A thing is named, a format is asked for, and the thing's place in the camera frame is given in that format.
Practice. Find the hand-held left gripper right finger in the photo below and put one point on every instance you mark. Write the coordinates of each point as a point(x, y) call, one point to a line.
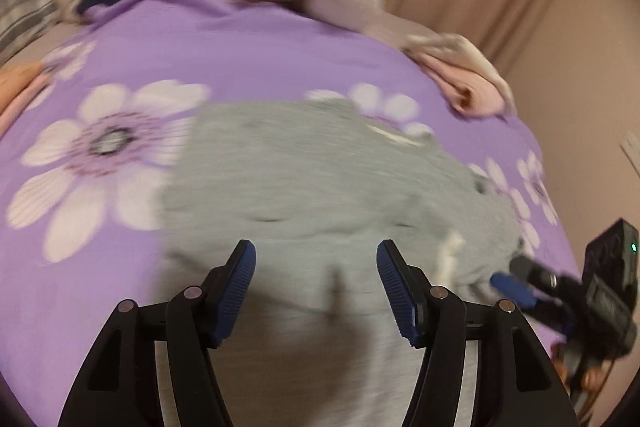
point(398, 292)

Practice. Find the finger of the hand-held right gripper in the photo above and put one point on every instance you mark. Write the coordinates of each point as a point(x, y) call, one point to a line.
point(515, 288)
point(532, 271)

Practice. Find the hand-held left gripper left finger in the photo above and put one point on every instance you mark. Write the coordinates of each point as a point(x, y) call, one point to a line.
point(239, 287)

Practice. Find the grey small sweatshirt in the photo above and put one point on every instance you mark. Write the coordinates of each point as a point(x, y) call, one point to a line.
point(300, 187)

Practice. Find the person's right hand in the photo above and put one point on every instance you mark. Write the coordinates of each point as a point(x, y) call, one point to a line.
point(594, 377)

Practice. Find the pink folded cloth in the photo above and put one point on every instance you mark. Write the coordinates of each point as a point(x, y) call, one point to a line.
point(472, 89)

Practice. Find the cream folded towel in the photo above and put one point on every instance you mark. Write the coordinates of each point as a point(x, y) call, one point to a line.
point(450, 43)

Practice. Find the purple floral bedsheet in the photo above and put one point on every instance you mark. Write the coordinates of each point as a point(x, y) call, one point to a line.
point(200, 47)

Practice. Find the peach pink cloth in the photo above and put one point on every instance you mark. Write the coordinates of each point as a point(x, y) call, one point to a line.
point(14, 93)

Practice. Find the plaid pillow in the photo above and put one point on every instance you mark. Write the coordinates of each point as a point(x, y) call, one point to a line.
point(25, 12)

